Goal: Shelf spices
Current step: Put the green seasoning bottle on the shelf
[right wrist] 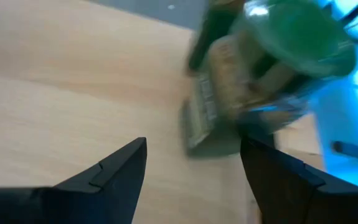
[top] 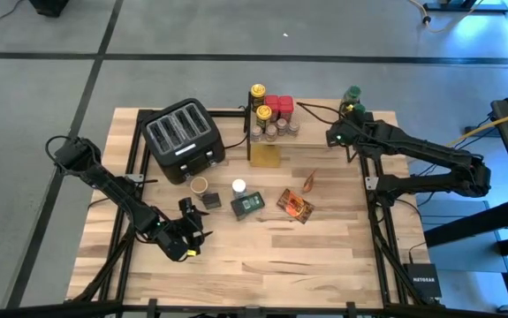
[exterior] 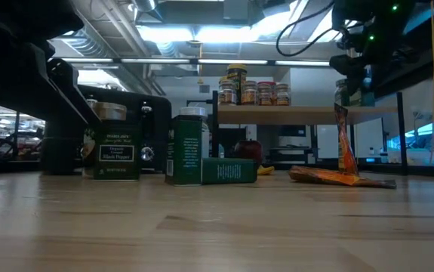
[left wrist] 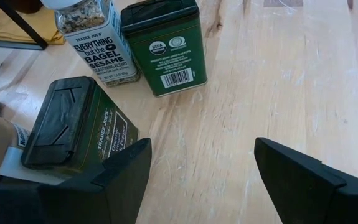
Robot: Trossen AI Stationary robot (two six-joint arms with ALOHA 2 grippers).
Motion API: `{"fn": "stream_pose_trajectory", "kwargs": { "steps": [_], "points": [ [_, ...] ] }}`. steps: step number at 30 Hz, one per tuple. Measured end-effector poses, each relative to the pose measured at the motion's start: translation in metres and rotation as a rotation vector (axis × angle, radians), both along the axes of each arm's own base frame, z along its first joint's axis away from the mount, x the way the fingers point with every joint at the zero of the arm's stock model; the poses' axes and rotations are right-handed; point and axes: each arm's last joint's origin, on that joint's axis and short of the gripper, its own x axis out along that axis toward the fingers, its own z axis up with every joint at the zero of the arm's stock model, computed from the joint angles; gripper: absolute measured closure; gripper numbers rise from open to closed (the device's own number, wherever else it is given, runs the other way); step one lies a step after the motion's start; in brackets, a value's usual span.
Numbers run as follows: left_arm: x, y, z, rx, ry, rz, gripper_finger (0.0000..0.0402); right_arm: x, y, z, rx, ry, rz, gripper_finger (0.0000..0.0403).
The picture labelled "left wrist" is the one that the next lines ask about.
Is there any black metal shelf post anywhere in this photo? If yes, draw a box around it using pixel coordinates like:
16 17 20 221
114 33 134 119
0 0 49 51

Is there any white-lid bagel seasoning jar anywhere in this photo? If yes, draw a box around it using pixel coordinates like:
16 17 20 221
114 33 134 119
40 0 141 88

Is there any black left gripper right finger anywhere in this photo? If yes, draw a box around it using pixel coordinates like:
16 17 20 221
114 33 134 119
254 137 358 224

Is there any green black pepper tin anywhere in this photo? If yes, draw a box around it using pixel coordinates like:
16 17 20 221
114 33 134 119
21 76 141 177
120 0 209 98

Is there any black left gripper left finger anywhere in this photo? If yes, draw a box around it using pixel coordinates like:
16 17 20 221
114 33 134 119
0 138 153 224

